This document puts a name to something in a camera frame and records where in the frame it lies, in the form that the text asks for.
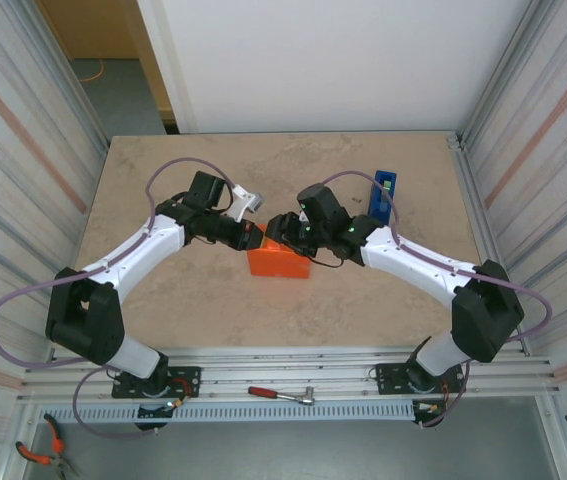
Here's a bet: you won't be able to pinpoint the orange wrapping paper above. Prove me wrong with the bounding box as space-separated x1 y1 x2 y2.
246 223 313 279

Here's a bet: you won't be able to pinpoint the blue tape dispenser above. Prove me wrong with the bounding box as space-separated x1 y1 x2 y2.
367 170 398 226

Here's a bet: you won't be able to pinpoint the yellow wooden furniture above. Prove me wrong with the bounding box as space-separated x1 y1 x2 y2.
36 0 140 61

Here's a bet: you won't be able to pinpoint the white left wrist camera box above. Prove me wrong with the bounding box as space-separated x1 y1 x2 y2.
225 185 266 221

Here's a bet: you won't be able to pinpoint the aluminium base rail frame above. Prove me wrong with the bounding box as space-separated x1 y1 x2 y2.
16 346 563 404

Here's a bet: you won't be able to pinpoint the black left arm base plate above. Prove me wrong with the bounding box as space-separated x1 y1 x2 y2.
111 365 202 400

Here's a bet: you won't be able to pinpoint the aluminium table side rail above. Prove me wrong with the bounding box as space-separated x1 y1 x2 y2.
446 130 532 357

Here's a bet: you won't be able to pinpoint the red-handled ratchet wrench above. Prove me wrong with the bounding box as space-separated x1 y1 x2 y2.
247 385 317 406

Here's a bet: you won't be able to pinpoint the grey slotted cable duct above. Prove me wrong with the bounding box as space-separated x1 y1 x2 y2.
36 399 417 424

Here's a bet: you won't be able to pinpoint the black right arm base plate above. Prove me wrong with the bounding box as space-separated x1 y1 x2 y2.
375 362 467 396

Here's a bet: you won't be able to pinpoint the power wire with yellow connector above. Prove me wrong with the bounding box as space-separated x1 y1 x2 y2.
165 377 200 409
412 382 452 416

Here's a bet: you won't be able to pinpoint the orange floor cable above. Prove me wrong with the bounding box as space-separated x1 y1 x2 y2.
78 58 108 84

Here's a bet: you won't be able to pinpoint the aluminium corner post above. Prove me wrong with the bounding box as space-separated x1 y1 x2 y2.
455 0 549 151

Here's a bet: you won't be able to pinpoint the orange-handled pliers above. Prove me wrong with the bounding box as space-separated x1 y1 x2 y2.
15 412 82 479

